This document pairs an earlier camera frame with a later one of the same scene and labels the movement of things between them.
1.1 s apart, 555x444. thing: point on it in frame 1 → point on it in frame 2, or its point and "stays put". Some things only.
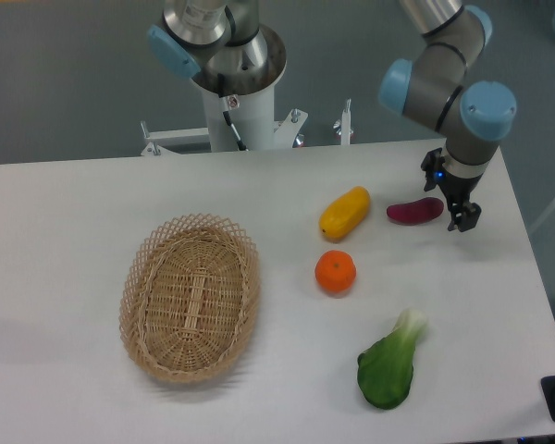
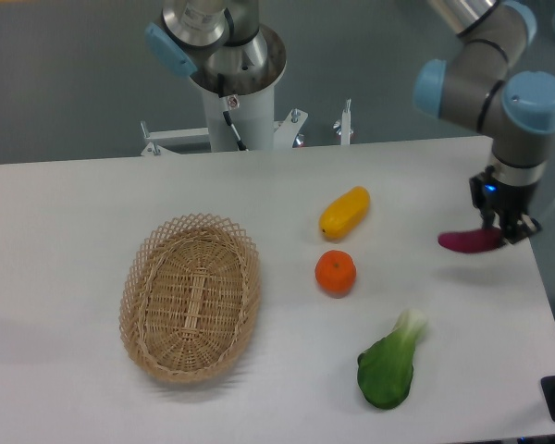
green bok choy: (385, 371) stays put
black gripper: (458, 181) → (510, 202)
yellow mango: (343, 213) stays put
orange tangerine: (335, 272) stays put
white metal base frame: (287, 130) stays put
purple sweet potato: (417, 212) → (473, 240)
